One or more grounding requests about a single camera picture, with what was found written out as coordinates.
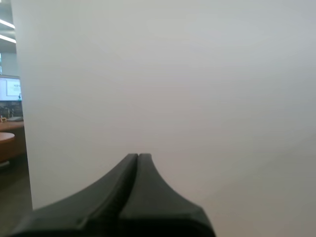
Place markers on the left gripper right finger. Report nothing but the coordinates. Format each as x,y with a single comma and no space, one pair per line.
158,214

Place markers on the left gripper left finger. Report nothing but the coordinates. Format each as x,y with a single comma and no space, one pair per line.
81,217

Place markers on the wooden desk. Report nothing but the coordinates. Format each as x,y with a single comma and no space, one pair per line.
10,145

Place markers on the computer monitor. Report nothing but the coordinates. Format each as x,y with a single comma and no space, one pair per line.
10,89

